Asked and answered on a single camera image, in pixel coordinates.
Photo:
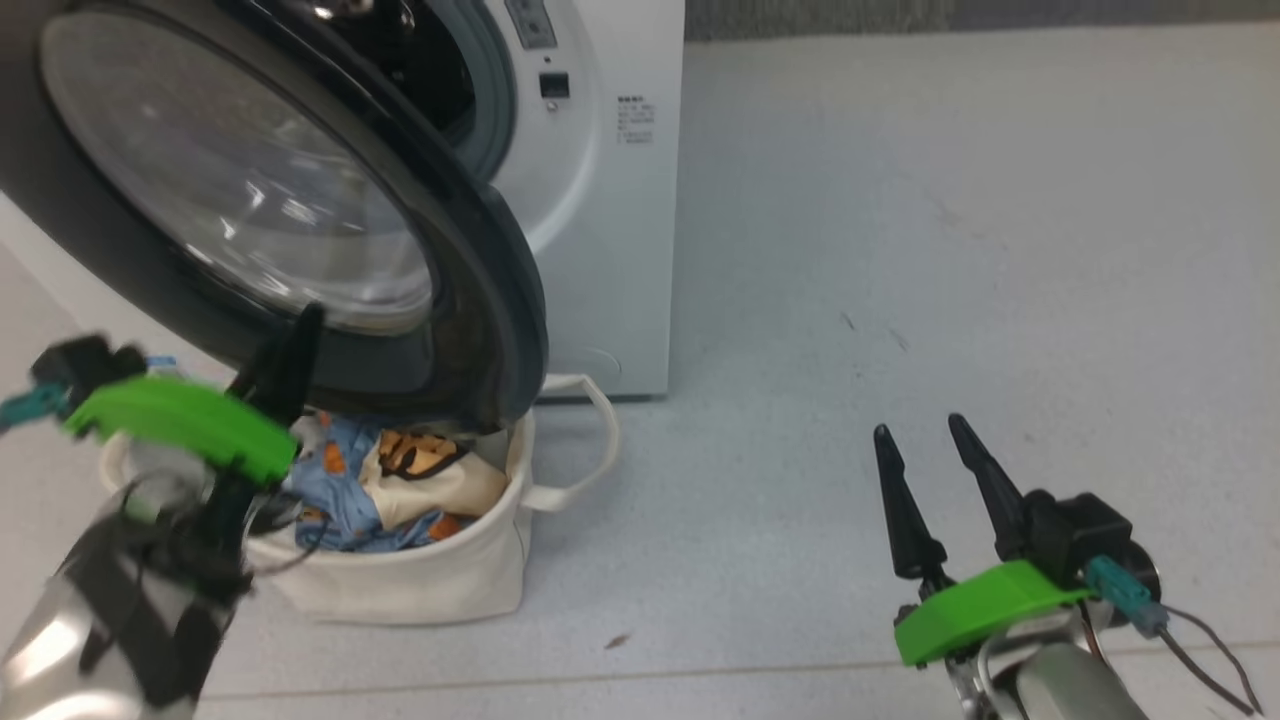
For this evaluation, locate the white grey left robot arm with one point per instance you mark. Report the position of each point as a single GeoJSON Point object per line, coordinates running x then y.
{"type": "Point", "coordinates": [100, 620]}

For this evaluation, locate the small grey text label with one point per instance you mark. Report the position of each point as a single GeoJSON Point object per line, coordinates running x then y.
{"type": "Point", "coordinates": [636, 120]}

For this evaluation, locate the cream fabric laundry basket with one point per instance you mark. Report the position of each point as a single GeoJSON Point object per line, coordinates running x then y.
{"type": "Point", "coordinates": [420, 580]}

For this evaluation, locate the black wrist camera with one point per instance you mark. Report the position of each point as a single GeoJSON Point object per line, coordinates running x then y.
{"type": "Point", "coordinates": [85, 362]}
{"type": "Point", "coordinates": [1080, 530]}

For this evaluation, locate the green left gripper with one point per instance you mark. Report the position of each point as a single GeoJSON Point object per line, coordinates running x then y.
{"type": "Point", "coordinates": [190, 420]}

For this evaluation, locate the blue bear print garment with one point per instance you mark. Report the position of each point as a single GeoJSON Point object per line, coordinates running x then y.
{"type": "Point", "coordinates": [335, 490]}

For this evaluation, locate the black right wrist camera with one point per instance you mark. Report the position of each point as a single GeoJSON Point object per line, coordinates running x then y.
{"type": "Point", "coordinates": [1080, 530]}

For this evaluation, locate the blue energy label sticker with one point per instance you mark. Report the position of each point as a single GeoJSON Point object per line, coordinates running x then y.
{"type": "Point", "coordinates": [163, 362]}

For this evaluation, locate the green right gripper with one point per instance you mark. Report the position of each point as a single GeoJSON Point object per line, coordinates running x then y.
{"type": "Point", "coordinates": [990, 605]}

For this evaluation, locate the cream tiger print garment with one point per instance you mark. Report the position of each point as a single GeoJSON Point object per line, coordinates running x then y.
{"type": "Point", "coordinates": [440, 480]}

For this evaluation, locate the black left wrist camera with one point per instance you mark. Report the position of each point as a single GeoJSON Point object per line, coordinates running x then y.
{"type": "Point", "coordinates": [85, 362]}

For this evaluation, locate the black round washing machine door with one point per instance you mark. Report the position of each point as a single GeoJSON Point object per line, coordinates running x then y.
{"type": "Point", "coordinates": [470, 280]}

